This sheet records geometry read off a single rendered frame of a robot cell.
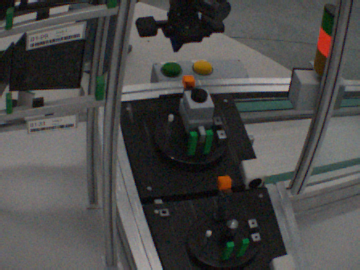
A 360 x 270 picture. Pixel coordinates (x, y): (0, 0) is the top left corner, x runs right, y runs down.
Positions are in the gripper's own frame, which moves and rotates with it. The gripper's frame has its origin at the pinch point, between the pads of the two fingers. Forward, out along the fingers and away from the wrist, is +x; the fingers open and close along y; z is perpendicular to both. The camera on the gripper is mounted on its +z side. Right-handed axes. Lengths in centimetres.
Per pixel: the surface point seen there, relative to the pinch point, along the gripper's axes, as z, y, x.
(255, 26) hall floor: -142, 96, 106
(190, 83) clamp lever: 16.0, -1.8, -1.4
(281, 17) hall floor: -155, 121, 106
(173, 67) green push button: -0.2, 0.2, 8.4
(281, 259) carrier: 55, 6, 6
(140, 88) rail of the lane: 4.4, -7.9, 9.6
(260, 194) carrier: 36.7, 7.6, 8.3
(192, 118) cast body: 23.8, -3.7, -0.5
